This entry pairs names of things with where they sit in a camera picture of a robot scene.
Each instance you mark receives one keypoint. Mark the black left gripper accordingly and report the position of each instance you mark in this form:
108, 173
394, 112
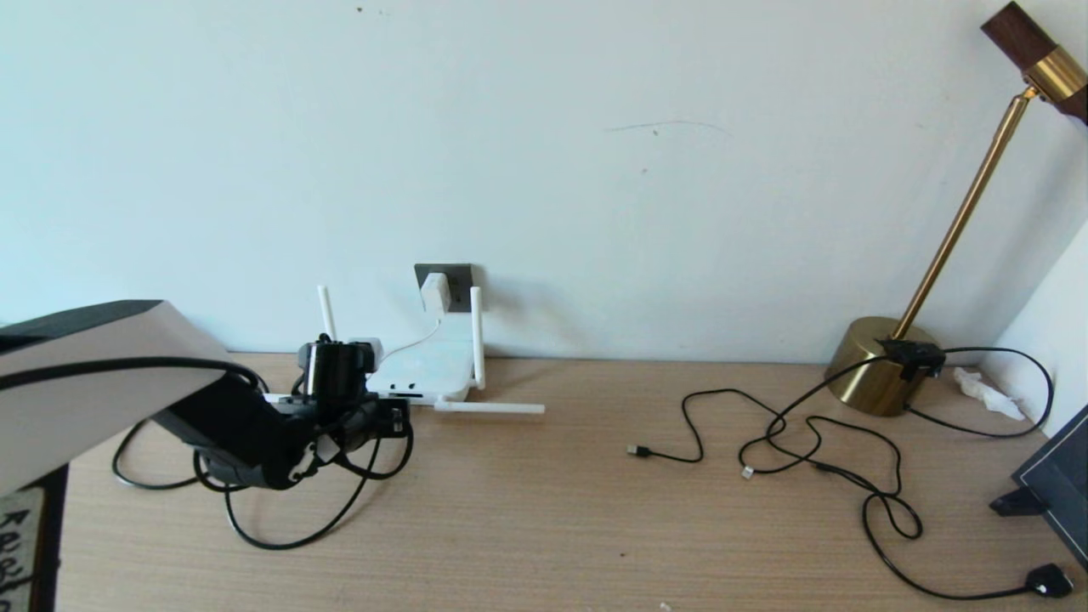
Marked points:
391, 418

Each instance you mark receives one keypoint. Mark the white power adapter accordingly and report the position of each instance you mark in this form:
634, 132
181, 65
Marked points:
436, 293

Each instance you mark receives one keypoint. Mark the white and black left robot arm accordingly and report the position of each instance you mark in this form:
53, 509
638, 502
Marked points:
102, 374

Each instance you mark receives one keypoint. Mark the white router with antennas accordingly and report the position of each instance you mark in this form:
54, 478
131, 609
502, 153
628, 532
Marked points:
429, 365

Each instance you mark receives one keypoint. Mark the brass desk lamp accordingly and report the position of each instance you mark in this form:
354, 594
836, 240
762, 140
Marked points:
867, 365

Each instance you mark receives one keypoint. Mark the black clip on lamp base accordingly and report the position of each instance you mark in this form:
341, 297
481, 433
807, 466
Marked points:
909, 355

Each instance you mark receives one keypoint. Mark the crumpled white tissue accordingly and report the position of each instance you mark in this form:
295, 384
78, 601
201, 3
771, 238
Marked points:
986, 393

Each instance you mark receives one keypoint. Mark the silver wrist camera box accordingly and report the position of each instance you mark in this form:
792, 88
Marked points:
365, 346

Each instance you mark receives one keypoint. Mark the grey wall socket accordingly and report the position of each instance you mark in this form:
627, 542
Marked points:
463, 285

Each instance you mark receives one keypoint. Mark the black standing frame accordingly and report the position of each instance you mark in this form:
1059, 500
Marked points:
1058, 484

